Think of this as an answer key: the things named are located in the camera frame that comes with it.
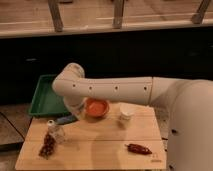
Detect red chili pepper toy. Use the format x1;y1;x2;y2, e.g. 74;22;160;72
127;144;152;155

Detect red grape bunch toy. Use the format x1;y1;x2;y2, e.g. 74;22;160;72
39;133;55;159

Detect clear plastic bottle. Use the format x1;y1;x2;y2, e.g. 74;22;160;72
47;120;65;144

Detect blue-grey sponge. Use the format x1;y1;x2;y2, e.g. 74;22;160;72
56;115;77;125

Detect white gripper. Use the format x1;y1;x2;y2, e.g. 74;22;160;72
64;99;85;120

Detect green plastic tray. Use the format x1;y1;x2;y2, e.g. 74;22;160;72
29;75;69;117

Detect orange plastic bowl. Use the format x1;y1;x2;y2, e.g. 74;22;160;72
85;98;109;118

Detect small white cup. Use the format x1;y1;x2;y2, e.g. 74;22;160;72
120;103;135;120

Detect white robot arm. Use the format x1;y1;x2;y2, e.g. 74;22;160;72
52;63;213;171

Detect wooden table board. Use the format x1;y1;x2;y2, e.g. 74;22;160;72
15;103;166;171

